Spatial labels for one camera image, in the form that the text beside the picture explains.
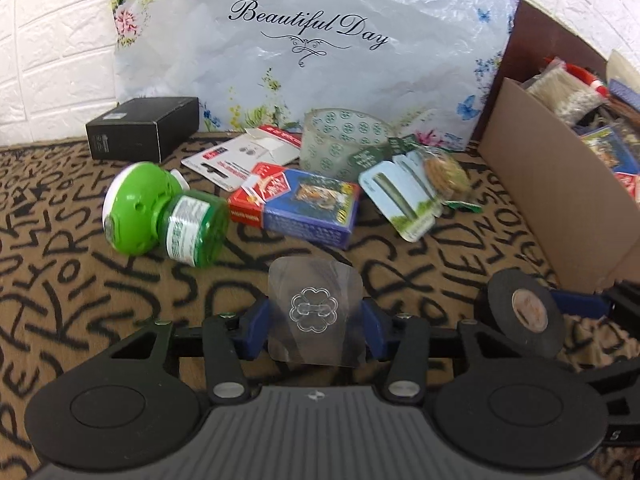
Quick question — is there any black electrical tape roll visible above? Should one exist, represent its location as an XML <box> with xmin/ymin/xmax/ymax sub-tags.
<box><xmin>475</xmin><ymin>269</ymin><xmax>565</xmax><ymax>359</ymax></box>

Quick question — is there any clear square adhesive hook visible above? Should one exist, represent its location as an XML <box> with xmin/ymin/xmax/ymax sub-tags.
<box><xmin>268</xmin><ymin>257</ymin><xmax>366</xmax><ymax>367</ymax></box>

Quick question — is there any blue red playing card box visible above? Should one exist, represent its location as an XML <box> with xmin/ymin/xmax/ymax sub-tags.
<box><xmin>228</xmin><ymin>162</ymin><xmax>360</xmax><ymax>248</ymax></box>

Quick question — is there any bag of cotton swabs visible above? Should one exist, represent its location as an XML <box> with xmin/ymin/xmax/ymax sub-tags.
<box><xmin>525</xmin><ymin>63</ymin><xmax>604</xmax><ymax>127</ymax></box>

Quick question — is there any red toothpaste tube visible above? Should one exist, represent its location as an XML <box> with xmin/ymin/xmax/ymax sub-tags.
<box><xmin>544</xmin><ymin>58</ymin><xmax>610</xmax><ymax>99</ymax></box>

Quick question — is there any brown cardboard box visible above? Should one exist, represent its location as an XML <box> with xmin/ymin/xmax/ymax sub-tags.
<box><xmin>478</xmin><ymin>79</ymin><xmax>639</xmax><ymax>292</ymax></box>

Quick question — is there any green white blister pack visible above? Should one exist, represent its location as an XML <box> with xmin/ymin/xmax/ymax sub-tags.
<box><xmin>358</xmin><ymin>151</ymin><xmax>442</xmax><ymax>243</ymax></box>

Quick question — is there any green mosquito repellent bottle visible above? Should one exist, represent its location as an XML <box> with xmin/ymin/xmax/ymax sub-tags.
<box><xmin>102</xmin><ymin>162</ymin><xmax>230</xmax><ymax>268</ymax></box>

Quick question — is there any card box inside carton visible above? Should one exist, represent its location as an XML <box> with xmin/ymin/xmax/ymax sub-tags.
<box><xmin>580</xmin><ymin>127</ymin><xmax>639</xmax><ymax>200</ymax></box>

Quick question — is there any white red blister card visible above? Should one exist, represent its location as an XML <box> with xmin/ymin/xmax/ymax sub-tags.
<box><xmin>181</xmin><ymin>125</ymin><xmax>302</xmax><ymax>192</ymax></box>

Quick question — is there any clear patterned tape roll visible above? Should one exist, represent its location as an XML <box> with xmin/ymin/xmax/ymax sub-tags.
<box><xmin>299</xmin><ymin>108</ymin><xmax>396</xmax><ymax>182</ymax></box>

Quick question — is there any black cardboard box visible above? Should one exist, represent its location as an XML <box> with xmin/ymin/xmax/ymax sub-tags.
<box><xmin>86</xmin><ymin>96</ymin><xmax>200</xmax><ymax>162</ymax></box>

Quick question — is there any dark brown wooden board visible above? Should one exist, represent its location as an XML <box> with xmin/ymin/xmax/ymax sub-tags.
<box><xmin>472</xmin><ymin>0</ymin><xmax>606</xmax><ymax>141</ymax></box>

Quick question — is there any white floral plastic bag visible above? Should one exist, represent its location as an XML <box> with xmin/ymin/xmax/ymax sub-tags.
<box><xmin>111</xmin><ymin>0</ymin><xmax>518</xmax><ymax>151</ymax></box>

